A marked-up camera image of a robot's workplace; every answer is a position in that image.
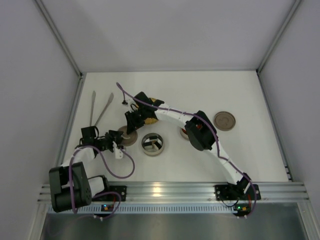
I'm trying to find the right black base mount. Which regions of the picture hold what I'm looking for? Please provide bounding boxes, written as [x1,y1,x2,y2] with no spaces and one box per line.
[214,179,262,201]

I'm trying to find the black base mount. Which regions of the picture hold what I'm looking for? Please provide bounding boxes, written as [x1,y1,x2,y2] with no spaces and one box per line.
[92,178,127,202]
[214,179,262,201]

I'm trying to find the left round metal tin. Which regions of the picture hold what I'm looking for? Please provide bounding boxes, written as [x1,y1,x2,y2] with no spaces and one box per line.
[141,132,165,157]

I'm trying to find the slotted cable duct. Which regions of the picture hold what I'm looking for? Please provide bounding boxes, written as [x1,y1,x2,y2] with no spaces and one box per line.
[77,202,249,214]

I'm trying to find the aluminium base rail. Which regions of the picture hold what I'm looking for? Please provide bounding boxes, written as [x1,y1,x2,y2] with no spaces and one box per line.
[37,181,310,204]

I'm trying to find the right round metal tin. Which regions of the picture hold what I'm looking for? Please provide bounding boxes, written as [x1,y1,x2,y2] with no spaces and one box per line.
[179,128,189,140]

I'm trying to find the brown smiley lid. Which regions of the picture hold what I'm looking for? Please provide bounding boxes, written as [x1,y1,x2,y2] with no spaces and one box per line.
[118,126,138,147]

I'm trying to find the metal tongs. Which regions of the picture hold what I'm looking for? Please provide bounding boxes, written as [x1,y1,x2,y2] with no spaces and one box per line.
[89,90,115,126]

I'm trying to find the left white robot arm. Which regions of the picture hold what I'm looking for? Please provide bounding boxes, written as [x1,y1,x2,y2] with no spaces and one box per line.
[49,126,124,213]

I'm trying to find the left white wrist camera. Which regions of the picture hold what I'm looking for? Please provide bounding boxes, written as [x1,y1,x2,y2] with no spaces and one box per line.
[113,141,124,159]

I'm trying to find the round bamboo tray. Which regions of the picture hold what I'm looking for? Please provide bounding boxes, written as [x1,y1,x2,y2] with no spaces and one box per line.
[144,109,159,125]

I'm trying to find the white sushi roll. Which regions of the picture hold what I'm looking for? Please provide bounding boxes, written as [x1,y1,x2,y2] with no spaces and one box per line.
[142,141,154,151]

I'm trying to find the green sushi roll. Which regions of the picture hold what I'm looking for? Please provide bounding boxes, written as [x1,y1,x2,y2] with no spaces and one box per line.
[147,135,159,142]

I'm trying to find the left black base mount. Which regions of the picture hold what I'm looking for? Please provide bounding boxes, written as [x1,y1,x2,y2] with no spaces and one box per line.
[92,178,127,202]

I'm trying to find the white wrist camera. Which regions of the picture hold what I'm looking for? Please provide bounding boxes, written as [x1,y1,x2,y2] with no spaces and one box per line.
[121,99,138,112]
[113,141,124,159]

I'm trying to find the salmon sushi roll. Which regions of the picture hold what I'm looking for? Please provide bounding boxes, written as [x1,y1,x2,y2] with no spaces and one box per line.
[152,141,162,151]

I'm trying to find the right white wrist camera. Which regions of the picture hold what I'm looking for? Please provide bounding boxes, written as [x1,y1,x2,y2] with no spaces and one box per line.
[121,99,138,112]

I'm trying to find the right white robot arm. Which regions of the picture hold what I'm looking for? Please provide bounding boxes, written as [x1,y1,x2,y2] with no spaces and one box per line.
[124,92,251,190]

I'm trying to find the round metal tin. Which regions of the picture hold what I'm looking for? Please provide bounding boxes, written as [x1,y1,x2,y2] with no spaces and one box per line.
[141,132,165,157]
[179,128,189,140]

